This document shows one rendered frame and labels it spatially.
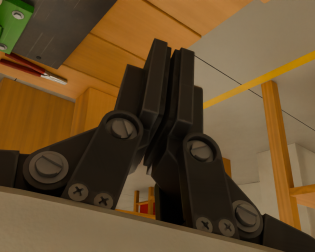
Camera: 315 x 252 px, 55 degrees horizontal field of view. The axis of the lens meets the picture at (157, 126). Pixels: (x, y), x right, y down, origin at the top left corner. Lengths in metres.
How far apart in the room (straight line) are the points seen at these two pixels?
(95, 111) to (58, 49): 0.20
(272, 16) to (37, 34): 1.51
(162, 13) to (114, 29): 0.11
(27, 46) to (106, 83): 0.22
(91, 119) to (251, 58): 1.60
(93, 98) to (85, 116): 0.06
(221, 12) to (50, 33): 0.33
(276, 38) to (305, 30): 0.17
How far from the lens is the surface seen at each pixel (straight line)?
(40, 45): 0.70
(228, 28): 1.96
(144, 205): 5.85
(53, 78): 0.81
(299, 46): 2.22
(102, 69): 0.76
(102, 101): 0.83
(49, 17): 0.63
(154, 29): 0.64
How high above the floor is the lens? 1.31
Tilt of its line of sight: 25 degrees down
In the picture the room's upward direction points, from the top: 178 degrees counter-clockwise
